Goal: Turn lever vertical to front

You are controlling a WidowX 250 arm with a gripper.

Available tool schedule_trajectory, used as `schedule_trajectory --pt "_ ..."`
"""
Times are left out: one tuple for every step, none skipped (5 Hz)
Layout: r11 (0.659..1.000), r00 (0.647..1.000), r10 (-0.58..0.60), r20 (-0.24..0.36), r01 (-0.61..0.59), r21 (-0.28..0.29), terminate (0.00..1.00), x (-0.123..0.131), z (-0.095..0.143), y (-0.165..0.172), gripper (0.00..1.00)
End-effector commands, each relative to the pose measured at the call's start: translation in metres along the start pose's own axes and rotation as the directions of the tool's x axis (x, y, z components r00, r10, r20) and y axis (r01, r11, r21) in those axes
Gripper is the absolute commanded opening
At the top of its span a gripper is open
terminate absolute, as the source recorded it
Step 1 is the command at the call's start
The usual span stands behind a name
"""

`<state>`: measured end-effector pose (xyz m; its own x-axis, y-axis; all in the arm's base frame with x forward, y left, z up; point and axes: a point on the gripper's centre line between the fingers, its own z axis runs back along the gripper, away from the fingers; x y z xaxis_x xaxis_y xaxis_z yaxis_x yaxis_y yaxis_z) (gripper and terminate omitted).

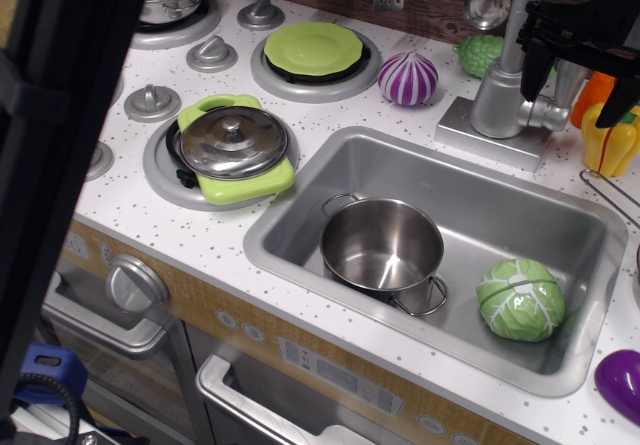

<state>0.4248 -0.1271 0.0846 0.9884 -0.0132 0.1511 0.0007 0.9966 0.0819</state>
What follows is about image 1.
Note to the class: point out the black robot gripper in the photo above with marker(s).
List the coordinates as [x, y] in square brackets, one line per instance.
[601, 35]

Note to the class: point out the silver faucet lever handle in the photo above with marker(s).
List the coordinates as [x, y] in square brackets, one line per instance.
[553, 112]

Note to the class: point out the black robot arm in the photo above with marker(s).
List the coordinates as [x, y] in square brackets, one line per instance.
[600, 35]

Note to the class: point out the orange toy carrot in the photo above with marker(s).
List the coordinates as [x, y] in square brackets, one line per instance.
[596, 90]

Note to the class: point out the yellow toy bell pepper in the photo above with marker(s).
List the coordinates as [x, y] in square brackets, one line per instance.
[610, 151]

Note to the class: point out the silver toy faucet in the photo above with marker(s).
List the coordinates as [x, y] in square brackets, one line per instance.
[487, 126]

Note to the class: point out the green toy artichoke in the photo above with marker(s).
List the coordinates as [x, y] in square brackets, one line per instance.
[476, 53]

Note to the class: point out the hanging steel ladle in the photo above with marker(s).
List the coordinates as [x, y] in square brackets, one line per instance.
[485, 15]

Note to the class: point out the grey sink basin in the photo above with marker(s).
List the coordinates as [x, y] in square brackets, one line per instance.
[485, 217]

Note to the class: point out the purple white toy onion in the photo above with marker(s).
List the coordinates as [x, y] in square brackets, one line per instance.
[408, 79]

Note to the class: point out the green toy cabbage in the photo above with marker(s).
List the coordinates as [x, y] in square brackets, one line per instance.
[520, 300]

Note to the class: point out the steel pot in sink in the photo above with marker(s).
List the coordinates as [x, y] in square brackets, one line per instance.
[386, 249]

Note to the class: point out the green plastic plate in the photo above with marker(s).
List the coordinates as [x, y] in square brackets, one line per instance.
[313, 49]

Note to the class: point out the purple toy eggplant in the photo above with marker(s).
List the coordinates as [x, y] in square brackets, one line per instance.
[617, 380]

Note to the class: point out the grey back right burner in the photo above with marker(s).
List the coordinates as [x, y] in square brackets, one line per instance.
[356, 83]

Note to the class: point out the grey burner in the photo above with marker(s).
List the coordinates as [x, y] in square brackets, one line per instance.
[196, 26]
[356, 83]
[170, 178]

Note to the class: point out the grey stove knob top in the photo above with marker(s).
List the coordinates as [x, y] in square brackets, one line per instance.
[261, 15]

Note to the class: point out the grey stove knob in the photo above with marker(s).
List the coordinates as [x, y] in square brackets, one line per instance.
[211, 56]
[152, 103]
[261, 15]

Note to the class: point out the steel pot lid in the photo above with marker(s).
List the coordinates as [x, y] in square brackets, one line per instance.
[231, 142]

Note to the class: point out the grey stove knob middle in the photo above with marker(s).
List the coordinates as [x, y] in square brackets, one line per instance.
[211, 56]

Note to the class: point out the grey back left burner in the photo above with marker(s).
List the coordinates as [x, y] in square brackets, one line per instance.
[196, 26]

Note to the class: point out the green plastic cutting board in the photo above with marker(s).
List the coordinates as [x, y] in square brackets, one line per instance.
[227, 192]

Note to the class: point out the grey stove knob lower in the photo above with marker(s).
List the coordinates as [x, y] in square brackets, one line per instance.
[152, 103]

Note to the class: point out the grey front burner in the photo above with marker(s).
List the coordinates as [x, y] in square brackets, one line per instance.
[170, 178]

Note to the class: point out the grey stove knob edge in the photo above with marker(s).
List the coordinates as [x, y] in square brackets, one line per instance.
[101, 162]

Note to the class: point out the round grey oven dial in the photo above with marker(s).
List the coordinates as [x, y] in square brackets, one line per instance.
[133, 286]

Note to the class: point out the blue clamp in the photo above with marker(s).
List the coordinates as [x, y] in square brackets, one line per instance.
[50, 374]

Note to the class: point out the steel wire utensil handle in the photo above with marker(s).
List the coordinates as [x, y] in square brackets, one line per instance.
[612, 194]

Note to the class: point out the grey dishwasher door handle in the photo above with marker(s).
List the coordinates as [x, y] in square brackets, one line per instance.
[275, 409]

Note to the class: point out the grey oven door handle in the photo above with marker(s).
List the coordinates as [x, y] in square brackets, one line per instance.
[140, 342]

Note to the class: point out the black camera frame post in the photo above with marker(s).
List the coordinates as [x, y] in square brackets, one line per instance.
[60, 65]

